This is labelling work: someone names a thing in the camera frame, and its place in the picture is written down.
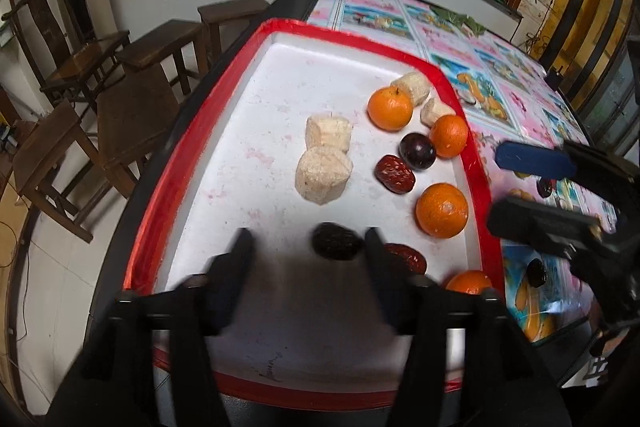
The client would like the red rimmed white tray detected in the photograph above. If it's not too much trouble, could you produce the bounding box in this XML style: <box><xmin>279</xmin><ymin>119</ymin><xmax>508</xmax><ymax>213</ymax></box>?
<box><xmin>122</xmin><ymin>19</ymin><xmax>503</xmax><ymax>410</ymax></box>

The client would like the glass door cabinet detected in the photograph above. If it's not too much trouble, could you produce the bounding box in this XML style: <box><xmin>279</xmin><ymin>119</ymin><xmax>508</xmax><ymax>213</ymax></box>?
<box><xmin>545</xmin><ymin>0</ymin><xmax>640</xmax><ymax>142</ymax></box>

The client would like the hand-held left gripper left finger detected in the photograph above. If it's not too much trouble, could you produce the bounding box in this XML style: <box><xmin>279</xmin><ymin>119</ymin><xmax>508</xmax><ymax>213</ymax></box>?
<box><xmin>47</xmin><ymin>228</ymin><xmax>256</xmax><ymax>427</ymax></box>

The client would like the orange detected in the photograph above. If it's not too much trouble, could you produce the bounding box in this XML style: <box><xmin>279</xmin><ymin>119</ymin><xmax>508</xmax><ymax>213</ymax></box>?
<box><xmin>429</xmin><ymin>114</ymin><xmax>470</xmax><ymax>159</ymax></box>
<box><xmin>444</xmin><ymin>270</ymin><xmax>493</xmax><ymax>297</ymax></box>
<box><xmin>367</xmin><ymin>86</ymin><xmax>414</xmax><ymax>131</ymax></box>
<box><xmin>415</xmin><ymin>183</ymin><xmax>470</xmax><ymax>239</ymax></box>

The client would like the dark wooden chair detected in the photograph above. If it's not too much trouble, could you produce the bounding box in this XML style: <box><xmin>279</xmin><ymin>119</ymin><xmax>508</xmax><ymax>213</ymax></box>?
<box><xmin>2</xmin><ymin>0</ymin><xmax>132</xmax><ymax>108</ymax></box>

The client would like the dark purple plum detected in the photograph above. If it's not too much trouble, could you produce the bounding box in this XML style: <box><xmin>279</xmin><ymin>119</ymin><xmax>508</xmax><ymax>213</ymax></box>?
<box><xmin>398</xmin><ymin>132</ymin><xmax>437</xmax><ymax>171</ymax></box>

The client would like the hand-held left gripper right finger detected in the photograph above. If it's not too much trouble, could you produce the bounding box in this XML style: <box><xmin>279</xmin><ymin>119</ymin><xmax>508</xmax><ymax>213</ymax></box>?
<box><xmin>365</xmin><ymin>228</ymin><xmax>571</xmax><ymax>427</ymax></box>

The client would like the green leafy cloth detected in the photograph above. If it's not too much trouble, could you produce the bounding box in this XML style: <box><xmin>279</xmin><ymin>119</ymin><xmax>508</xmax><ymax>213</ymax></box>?
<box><xmin>431</xmin><ymin>6</ymin><xmax>486</xmax><ymax>35</ymax></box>

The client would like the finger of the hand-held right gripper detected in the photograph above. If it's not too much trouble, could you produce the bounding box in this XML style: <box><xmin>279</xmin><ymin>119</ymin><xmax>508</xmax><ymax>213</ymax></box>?
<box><xmin>495</xmin><ymin>141</ymin><xmax>640</xmax><ymax>194</ymax></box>
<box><xmin>487</xmin><ymin>198</ymin><xmax>603</xmax><ymax>258</ymax></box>

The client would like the dark wooden stool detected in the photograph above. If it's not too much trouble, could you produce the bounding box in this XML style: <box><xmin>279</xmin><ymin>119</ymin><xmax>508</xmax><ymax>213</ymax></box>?
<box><xmin>96</xmin><ymin>66</ymin><xmax>182</xmax><ymax>198</ymax></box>
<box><xmin>197</xmin><ymin>0</ymin><xmax>271</xmax><ymax>65</ymax></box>
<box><xmin>116</xmin><ymin>19</ymin><xmax>203</xmax><ymax>95</ymax></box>
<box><xmin>12</xmin><ymin>99</ymin><xmax>101</xmax><ymax>244</ymax></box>

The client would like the thick sugarcane piece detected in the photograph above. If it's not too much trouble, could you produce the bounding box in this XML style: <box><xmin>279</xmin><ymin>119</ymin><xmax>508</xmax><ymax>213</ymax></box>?
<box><xmin>295</xmin><ymin>146</ymin><xmax>355</xmax><ymax>206</ymax></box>

